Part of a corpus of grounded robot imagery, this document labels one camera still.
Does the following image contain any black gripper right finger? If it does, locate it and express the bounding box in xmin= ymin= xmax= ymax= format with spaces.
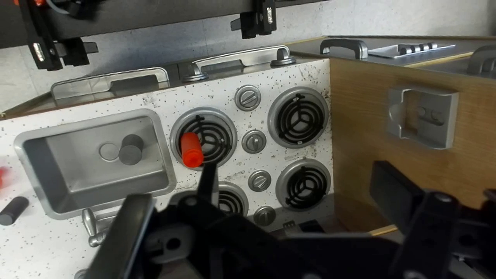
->
xmin=369 ymin=160 xmax=464 ymax=279

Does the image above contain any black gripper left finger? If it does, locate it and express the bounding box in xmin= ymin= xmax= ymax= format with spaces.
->
xmin=84 ymin=192 xmax=158 ymax=279

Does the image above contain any small dark grey cylinder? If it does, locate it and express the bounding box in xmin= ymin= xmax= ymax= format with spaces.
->
xmin=0 ymin=196 xmax=31 ymax=228

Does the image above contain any orange plastic cup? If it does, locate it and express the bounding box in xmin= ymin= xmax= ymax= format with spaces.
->
xmin=0 ymin=166 xmax=12 ymax=194

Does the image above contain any grey toy faucet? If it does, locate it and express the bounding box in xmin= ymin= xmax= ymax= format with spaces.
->
xmin=81 ymin=205 xmax=123 ymax=250

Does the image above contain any wooden toy kitchen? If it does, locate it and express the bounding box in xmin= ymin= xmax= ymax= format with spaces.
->
xmin=0 ymin=36 xmax=496 ymax=279

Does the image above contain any grey toy sink basin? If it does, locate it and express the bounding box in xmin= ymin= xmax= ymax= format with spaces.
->
xmin=14 ymin=107 xmax=178 ymax=220

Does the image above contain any grey metal panel latch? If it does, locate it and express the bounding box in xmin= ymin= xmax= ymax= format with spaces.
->
xmin=386 ymin=84 xmax=460 ymax=152

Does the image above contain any grey cylinder block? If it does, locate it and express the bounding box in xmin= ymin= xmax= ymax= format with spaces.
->
xmin=116 ymin=134 xmax=146 ymax=168

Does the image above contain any black coil stove burner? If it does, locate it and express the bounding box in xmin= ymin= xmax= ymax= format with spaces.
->
xmin=169 ymin=107 xmax=239 ymax=168
xmin=169 ymin=182 xmax=251 ymax=219
xmin=274 ymin=157 xmax=333 ymax=211
xmin=267 ymin=85 xmax=332 ymax=151

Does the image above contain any grey stove knob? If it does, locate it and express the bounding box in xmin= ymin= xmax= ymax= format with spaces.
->
xmin=247 ymin=168 xmax=273 ymax=194
xmin=240 ymin=127 xmax=268 ymax=155
xmin=251 ymin=205 xmax=278 ymax=228
xmin=234 ymin=84 xmax=264 ymax=113

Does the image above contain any grey button panel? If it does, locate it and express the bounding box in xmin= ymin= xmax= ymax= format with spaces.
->
xmin=367 ymin=41 xmax=459 ymax=62

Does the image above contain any black and orange clamp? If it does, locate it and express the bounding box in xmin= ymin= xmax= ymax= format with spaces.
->
xmin=229 ymin=0 xmax=279 ymax=41
xmin=14 ymin=0 xmax=99 ymax=73

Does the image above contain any grey fridge door handle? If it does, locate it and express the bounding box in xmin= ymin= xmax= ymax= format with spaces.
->
xmin=318 ymin=37 xmax=371 ymax=62

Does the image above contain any grey cabinet door handle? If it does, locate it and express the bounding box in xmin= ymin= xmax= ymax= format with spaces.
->
xmin=50 ymin=65 xmax=174 ymax=107
xmin=188 ymin=45 xmax=299 ymax=84

